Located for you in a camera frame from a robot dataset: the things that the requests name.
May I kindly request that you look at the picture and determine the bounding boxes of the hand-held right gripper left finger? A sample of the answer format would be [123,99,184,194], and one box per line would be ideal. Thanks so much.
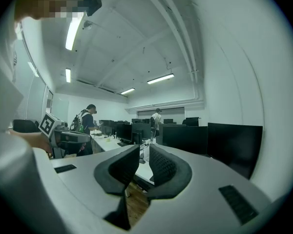
[94,144,140,196]

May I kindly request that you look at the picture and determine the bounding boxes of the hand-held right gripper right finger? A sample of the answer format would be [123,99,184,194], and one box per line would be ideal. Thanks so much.
[146,143,193,201]

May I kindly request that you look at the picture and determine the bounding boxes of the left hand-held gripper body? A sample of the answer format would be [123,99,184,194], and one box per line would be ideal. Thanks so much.
[38,113,92,148]

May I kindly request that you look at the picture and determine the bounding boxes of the person's left forearm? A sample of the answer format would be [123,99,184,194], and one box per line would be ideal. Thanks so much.
[8,130,52,154]

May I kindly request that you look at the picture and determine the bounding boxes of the wide black monitor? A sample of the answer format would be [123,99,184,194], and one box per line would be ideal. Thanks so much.
[162,125,209,156]

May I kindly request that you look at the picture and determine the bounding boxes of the black office chair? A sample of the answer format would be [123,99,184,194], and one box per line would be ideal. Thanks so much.
[182,117,201,127]

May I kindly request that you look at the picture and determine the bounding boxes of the person's white shirt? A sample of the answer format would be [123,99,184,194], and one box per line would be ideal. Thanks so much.
[0,25,25,134]

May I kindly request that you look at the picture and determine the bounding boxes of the curved black monitor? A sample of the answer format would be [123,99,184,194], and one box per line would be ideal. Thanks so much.
[207,122,264,180]

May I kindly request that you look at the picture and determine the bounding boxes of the person's head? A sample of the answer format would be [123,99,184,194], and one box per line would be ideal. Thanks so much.
[14,0,93,22]

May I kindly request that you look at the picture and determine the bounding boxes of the white ceiling pipes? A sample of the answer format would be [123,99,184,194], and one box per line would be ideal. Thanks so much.
[136,0,205,103]

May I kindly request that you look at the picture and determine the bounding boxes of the black head-worn camera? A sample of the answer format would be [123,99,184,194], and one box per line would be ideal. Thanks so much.
[84,0,103,17]

